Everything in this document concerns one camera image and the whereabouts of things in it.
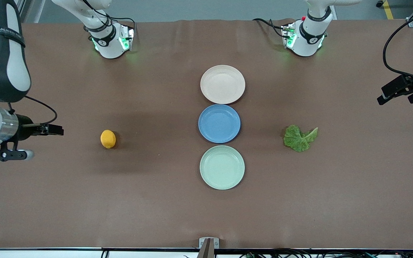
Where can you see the grey metal bracket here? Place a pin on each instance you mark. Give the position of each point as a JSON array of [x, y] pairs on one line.
[[203, 243]]

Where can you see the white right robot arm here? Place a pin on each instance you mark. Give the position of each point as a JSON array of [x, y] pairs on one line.
[[4, 64]]

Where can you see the beige round plate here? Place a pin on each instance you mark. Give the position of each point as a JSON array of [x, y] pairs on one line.
[[222, 84]]

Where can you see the pale green round plate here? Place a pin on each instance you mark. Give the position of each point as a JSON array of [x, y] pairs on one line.
[[222, 167]]

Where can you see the green lettuce leaf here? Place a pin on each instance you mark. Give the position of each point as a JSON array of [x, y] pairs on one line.
[[294, 139]]

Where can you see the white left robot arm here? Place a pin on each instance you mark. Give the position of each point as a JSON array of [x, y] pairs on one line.
[[305, 39]]

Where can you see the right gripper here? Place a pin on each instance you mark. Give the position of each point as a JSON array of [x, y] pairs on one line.
[[24, 127]]

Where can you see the blue round plate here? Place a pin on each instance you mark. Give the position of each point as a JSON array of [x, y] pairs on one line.
[[219, 123]]

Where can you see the black caster wheel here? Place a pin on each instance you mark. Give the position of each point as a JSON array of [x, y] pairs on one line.
[[380, 3]]

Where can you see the yellow lemon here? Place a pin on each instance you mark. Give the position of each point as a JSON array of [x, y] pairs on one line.
[[108, 139]]

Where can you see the brown table cover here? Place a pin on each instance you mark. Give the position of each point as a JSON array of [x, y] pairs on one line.
[[84, 186]]

